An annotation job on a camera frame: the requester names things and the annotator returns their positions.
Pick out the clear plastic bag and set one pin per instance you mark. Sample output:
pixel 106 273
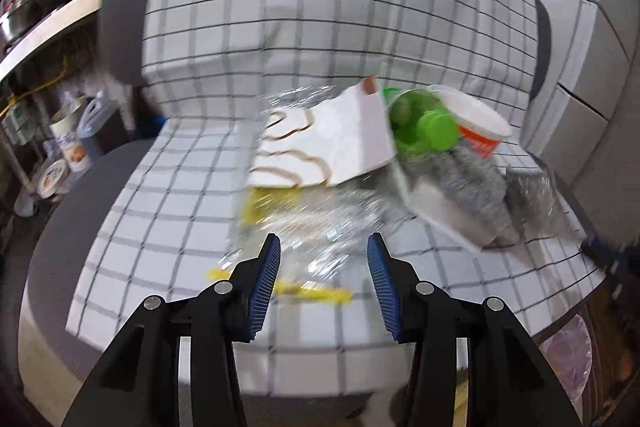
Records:
pixel 540 197

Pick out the white wall socket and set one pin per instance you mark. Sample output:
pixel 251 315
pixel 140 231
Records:
pixel 17 122

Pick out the white kitchen countertop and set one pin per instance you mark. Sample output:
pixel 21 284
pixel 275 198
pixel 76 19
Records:
pixel 50 27

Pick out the pink bin bag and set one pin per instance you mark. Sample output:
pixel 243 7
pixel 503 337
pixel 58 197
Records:
pixel 567 357

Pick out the white printed tub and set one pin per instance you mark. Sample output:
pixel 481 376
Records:
pixel 70 142

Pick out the round white tub lid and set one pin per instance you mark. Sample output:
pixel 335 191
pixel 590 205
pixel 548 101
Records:
pixel 50 179

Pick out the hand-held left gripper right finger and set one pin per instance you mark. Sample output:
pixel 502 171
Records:
pixel 382 287

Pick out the clear bottle with green cap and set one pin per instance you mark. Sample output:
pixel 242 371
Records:
pixel 435 132

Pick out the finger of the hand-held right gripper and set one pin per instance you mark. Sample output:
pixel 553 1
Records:
pixel 600 253

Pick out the white black-checked cloth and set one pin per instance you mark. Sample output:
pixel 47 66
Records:
pixel 200 32

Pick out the metal pot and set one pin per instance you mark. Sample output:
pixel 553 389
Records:
pixel 15 14

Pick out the clear wrapper with yellow strips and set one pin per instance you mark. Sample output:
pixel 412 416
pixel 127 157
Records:
pixel 310 217

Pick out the grey refrigerator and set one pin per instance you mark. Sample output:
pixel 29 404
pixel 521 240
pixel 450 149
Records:
pixel 590 107

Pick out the grey upholstered chair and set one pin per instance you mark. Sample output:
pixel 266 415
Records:
pixel 120 32

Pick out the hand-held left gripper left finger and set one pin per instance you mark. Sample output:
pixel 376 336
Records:
pixel 265 287

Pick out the white and orange paper bowl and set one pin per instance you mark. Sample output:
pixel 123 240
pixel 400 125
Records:
pixel 480 117

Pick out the white paper bag brown print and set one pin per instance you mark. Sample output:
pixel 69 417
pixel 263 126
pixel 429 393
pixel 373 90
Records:
pixel 350 132

